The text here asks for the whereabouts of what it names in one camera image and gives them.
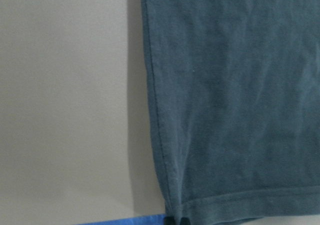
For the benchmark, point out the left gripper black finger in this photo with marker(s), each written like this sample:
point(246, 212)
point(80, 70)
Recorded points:
point(170, 220)

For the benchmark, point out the brown paper table cover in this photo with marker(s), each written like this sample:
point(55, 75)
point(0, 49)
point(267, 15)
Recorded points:
point(74, 125)

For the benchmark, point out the black graphic t-shirt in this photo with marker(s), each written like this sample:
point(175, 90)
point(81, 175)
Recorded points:
point(234, 105)

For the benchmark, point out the blue tape grid lines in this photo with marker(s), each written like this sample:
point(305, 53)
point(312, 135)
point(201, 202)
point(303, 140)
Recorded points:
point(156, 219)

